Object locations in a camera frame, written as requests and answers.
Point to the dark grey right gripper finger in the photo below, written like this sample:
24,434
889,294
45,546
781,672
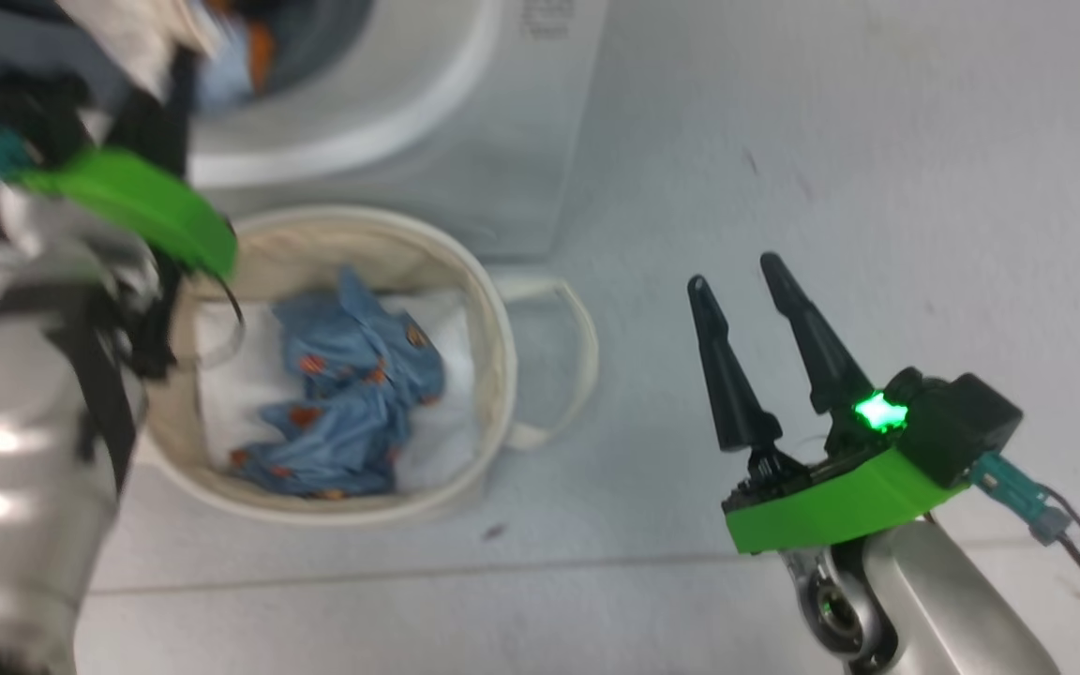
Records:
817,347
727,375

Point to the cream canvas laundry basket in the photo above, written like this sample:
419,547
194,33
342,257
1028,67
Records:
493,375

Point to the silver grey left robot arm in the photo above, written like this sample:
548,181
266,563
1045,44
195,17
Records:
6,422

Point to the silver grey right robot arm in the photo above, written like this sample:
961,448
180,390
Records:
924,609

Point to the blue orange-patterned garment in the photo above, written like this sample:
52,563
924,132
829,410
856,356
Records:
352,375

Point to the white front-load washing machine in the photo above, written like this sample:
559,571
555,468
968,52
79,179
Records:
427,141

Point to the white cartoon print garment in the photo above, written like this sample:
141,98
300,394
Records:
127,33

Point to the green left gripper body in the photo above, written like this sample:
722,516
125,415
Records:
146,206

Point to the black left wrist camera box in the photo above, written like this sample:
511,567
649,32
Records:
29,112

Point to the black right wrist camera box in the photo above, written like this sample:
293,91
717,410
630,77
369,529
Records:
957,427

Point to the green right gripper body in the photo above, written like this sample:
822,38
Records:
831,511

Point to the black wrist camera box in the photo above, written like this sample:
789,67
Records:
957,427
29,112

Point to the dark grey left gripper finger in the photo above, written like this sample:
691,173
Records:
181,103
135,127

